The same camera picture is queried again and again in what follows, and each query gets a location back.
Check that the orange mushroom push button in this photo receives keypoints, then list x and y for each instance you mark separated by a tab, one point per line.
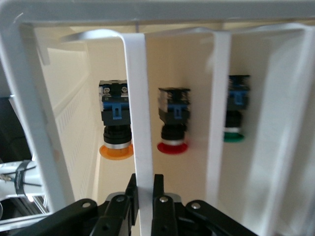
114	118

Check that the green mushroom push button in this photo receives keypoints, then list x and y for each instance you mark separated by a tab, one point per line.
237	103

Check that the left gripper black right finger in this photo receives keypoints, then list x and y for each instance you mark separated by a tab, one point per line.
160	211

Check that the white drawer cabinet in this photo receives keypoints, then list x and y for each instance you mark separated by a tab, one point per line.
27	98

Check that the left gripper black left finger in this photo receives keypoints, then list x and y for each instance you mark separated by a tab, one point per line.
131	204

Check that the red mushroom push button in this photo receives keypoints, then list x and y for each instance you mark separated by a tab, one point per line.
174	115

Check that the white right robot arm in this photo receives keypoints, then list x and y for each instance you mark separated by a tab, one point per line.
32	177

